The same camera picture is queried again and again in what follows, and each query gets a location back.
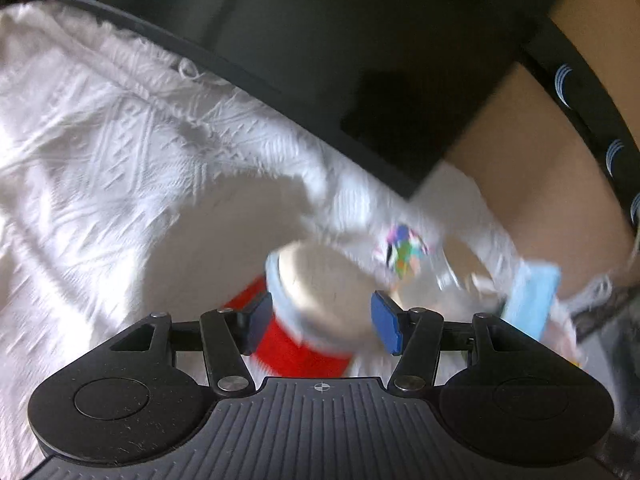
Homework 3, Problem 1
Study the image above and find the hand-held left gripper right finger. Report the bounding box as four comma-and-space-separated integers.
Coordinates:
371, 291, 531, 393

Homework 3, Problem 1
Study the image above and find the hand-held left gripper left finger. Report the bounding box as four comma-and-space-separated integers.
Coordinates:
109, 292, 274, 396

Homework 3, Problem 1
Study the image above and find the red container with beige lid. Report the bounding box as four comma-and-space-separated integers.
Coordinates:
220, 242, 376, 378

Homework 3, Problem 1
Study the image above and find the light blue packet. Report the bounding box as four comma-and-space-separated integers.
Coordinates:
501, 261, 562, 342

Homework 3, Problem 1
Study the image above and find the clear bag with colourful print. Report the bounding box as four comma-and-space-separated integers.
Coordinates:
372, 222, 501, 311

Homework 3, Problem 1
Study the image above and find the white textured cloth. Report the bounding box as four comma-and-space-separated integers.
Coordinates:
0, 0, 616, 466

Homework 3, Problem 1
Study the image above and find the dark glossy mottled panel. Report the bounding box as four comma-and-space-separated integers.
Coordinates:
570, 280, 640, 480

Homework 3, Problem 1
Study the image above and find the black monitor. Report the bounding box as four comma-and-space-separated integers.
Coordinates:
22, 0, 573, 201

